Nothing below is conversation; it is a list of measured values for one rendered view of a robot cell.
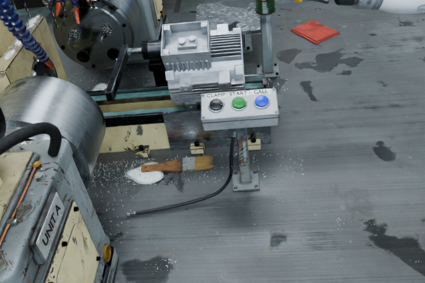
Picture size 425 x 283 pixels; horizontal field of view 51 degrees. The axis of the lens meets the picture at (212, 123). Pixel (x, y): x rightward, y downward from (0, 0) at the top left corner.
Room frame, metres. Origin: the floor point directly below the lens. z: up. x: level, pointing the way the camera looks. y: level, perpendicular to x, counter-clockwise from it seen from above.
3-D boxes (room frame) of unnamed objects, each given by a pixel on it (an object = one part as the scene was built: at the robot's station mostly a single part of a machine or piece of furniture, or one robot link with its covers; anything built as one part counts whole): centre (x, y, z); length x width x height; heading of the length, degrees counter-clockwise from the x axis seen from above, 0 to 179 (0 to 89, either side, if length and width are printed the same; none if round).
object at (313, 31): (1.56, -0.45, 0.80); 0.15 x 0.12 x 0.01; 27
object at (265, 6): (1.32, -0.22, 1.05); 0.06 x 0.06 x 0.04
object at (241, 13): (1.56, -0.11, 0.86); 0.27 x 0.24 x 0.12; 174
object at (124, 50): (1.09, 0.24, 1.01); 0.26 x 0.04 x 0.03; 174
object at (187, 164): (0.90, 0.11, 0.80); 0.21 x 0.05 x 0.01; 87
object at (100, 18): (1.41, 0.32, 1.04); 0.41 x 0.25 x 0.25; 174
